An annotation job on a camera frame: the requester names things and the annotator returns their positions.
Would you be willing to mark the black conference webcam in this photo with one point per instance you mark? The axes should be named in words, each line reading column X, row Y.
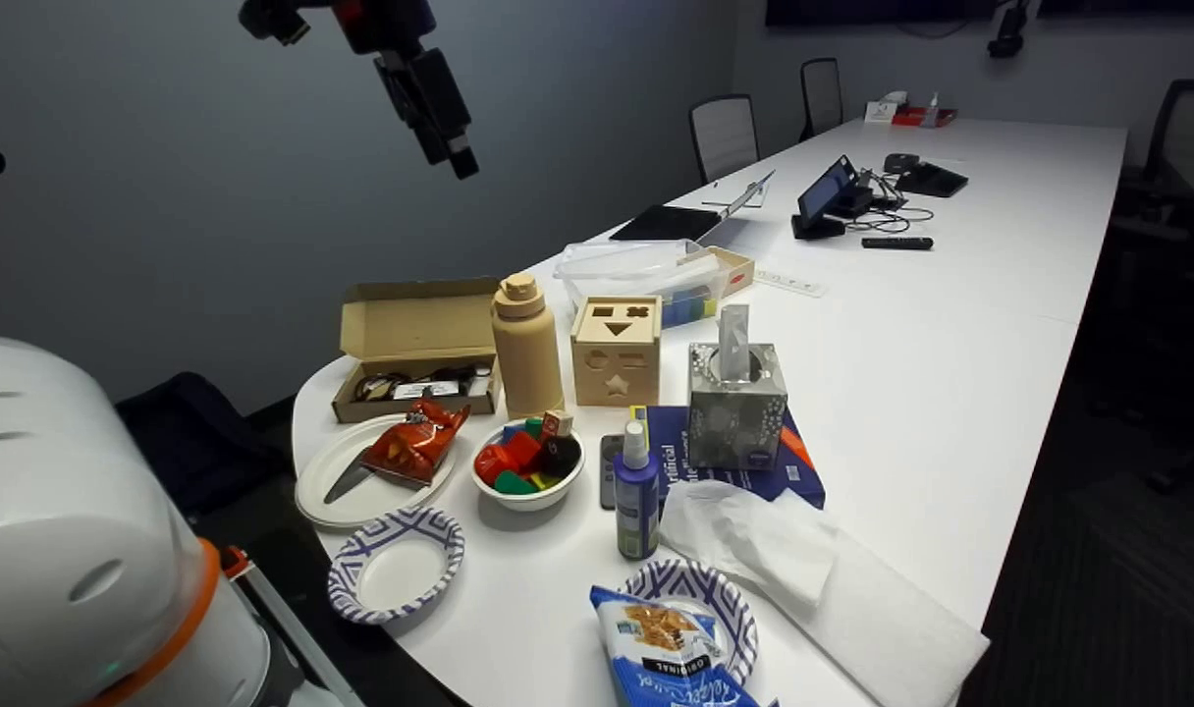
column 1010, row 25

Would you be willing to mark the blue spray bottle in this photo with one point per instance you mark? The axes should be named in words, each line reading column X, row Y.
column 637, row 505

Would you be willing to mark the red toy block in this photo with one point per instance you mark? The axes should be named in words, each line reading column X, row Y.
column 510, row 457

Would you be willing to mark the clear bottle cap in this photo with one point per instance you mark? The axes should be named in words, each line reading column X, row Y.
column 637, row 436

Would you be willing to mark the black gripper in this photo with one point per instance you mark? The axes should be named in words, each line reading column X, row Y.
column 427, row 86

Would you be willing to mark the dark office chair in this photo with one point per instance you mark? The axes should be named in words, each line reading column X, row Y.
column 1187, row 141

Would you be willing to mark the robot stand with metal frame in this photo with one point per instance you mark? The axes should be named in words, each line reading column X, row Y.
column 295, row 643

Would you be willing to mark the black toy block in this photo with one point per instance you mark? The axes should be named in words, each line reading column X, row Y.
column 561, row 457

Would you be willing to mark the printed wooden toy block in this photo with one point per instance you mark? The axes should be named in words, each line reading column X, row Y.
column 556, row 420

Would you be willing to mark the black tablet on stand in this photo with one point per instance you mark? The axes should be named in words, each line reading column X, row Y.
column 832, row 190

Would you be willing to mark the clear plastic lid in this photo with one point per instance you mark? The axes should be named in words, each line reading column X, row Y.
column 610, row 261

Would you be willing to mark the metal knife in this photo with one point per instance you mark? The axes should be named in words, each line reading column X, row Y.
column 347, row 482

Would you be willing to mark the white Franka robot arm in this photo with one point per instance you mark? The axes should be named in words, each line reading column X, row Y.
column 59, row 524

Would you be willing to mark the black laptop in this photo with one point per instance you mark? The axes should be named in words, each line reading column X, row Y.
column 671, row 221

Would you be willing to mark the white paper sheet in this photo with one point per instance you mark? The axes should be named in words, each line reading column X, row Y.
column 807, row 576

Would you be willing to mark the blue patterned paper plate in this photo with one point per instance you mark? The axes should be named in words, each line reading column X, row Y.
column 722, row 593
column 422, row 536

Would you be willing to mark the small red box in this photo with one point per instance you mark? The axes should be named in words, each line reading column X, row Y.
column 925, row 115

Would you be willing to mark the yellow toy block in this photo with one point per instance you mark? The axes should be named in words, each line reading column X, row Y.
column 545, row 482

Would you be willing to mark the open cardboard box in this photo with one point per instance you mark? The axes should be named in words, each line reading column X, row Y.
column 414, row 327

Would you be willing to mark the tan water bottle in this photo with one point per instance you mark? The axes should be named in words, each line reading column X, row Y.
column 527, row 347

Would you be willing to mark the black marker pen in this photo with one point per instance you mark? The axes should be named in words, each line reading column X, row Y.
column 896, row 242

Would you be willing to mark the black pouch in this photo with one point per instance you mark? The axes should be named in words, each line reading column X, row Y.
column 934, row 177

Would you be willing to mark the clear plastic container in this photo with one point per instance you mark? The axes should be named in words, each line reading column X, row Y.
column 709, row 282

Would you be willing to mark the grey mesh office chair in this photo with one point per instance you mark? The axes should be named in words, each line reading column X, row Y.
column 821, row 97
column 724, row 134

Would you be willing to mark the green toy block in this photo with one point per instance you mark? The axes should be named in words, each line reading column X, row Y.
column 514, row 483

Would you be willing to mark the wooden shape sorter box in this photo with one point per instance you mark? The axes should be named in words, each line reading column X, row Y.
column 618, row 352

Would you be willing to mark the white bowl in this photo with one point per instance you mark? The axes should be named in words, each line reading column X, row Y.
column 525, row 501

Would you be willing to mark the grey remote control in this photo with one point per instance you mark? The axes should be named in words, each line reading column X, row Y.
column 610, row 474

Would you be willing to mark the small white box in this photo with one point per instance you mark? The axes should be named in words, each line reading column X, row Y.
column 887, row 106

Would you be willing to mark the blue pretzel snack bag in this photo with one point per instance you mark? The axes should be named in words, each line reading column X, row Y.
column 663, row 648

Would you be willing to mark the red Doritos chip bag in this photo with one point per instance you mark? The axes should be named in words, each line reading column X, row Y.
column 418, row 445

